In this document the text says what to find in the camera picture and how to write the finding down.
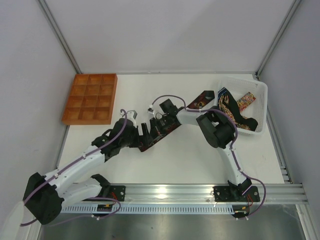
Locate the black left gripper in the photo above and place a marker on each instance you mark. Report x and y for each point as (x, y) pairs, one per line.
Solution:
(135, 141)

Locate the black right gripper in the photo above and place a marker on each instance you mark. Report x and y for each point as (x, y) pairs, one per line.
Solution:
(161, 124)

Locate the dark red patterned tie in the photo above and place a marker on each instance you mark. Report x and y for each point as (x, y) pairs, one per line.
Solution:
(200, 100)

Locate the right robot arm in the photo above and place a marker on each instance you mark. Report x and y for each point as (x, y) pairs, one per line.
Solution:
(219, 131)

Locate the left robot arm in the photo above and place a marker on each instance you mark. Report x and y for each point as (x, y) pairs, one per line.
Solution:
(46, 195)

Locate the orange wooden compartment tray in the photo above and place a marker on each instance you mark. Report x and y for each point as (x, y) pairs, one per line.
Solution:
(91, 99)

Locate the white plastic mesh basket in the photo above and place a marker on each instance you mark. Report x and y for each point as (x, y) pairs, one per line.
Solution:
(257, 110)

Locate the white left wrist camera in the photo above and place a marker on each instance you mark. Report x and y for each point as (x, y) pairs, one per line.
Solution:
(128, 117)

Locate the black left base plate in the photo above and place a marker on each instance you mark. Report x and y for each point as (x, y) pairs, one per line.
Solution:
(117, 192)

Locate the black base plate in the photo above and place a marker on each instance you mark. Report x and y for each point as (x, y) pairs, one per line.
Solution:
(228, 194)
(117, 192)

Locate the white slotted cable duct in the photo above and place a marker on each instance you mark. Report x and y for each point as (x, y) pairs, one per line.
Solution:
(203, 209)

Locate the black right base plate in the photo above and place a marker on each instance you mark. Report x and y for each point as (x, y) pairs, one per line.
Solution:
(228, 194)

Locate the aluminium mounting rail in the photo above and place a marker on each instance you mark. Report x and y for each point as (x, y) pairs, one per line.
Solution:
(276, 194)

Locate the left aluminium frame post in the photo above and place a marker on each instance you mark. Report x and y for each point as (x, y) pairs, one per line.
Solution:
(46, 11)

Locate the aluminium frame post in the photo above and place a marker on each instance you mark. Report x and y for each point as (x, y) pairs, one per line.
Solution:
(46, 11)
(278, 36)

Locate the right aluminium frame post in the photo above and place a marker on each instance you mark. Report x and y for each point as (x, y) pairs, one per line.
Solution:
(278, 36)

